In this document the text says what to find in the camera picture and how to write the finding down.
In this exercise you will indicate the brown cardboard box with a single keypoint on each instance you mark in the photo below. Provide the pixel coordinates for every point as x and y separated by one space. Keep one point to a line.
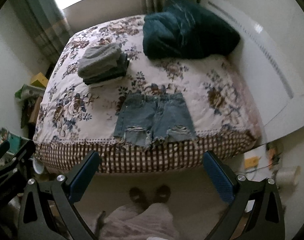
35 111

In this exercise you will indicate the brown slipper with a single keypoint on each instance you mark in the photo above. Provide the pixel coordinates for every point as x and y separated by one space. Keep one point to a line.
162 194
138 197

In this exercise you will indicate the white bucket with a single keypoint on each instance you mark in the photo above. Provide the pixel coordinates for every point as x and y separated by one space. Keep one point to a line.
38 166

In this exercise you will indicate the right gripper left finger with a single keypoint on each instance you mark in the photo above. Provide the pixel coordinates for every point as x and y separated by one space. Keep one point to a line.
36 220

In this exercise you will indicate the dark folded clothes stack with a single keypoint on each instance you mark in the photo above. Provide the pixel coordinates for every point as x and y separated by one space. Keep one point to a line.
113 73

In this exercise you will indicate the floral bed cover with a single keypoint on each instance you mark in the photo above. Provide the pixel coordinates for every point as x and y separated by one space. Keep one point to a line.
75 118

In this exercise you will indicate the blue denim shorts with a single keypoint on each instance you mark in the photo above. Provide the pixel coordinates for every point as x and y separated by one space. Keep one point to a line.
147 120

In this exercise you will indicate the white headboard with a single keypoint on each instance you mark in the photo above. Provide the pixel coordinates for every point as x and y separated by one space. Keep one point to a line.
276 87

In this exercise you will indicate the grey fleece folded garment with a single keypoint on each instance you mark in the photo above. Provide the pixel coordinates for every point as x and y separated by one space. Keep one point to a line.
98 59

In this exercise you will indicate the right brown slipper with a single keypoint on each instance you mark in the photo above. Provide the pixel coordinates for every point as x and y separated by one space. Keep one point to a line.
162 194

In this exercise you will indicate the dark teal blanket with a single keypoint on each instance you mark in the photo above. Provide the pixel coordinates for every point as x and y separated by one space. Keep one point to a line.
186 30

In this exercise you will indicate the left brown slipper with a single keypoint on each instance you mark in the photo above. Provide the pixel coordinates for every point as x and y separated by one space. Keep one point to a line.
138 197

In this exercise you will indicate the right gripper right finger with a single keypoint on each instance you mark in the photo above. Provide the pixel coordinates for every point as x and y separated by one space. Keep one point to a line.
266 219

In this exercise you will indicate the teal rack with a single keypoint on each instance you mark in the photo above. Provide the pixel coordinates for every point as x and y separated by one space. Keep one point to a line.
14 140

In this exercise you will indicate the green plastic bag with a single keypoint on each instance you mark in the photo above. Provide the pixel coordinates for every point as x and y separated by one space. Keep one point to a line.
29 91

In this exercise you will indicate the left green curtain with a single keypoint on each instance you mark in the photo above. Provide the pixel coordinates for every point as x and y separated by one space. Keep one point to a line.
46 24

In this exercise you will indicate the yellow box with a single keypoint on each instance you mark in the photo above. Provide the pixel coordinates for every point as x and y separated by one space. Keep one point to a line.
39 80

